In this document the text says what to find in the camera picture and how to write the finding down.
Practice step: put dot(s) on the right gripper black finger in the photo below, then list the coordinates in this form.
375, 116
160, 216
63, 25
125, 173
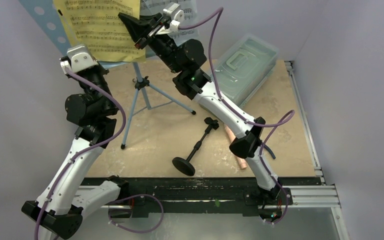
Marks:
155, 17
137, 29

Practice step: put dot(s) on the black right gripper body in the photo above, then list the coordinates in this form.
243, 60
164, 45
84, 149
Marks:
151, 29

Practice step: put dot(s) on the white sheet music page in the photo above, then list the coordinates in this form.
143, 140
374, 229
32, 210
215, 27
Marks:
189, 7

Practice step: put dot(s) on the yellow sheet music page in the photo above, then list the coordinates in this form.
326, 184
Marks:
96, 24

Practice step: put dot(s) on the light blue music stand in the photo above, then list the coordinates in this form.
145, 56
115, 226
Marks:
50, 19

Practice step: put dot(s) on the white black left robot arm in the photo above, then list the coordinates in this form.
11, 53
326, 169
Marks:
58, 212

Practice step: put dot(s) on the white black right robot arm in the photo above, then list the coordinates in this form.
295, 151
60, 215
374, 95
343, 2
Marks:
201, 88

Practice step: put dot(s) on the clear plastic storage box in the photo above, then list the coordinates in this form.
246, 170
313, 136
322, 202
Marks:
244, 67

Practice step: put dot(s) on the black microphone desk stand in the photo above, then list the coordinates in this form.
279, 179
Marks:
183, 165

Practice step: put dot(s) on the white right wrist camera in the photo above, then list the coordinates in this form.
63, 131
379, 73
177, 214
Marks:
173, 17

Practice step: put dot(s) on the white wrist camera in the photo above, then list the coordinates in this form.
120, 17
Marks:
173, 17
77, 59

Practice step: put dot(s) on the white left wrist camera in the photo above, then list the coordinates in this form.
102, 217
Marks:
77, 59

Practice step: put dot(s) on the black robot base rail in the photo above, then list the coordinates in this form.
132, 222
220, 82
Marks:
197, 195

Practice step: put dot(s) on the aluminium frame rail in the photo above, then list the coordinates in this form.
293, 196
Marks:
311, 196

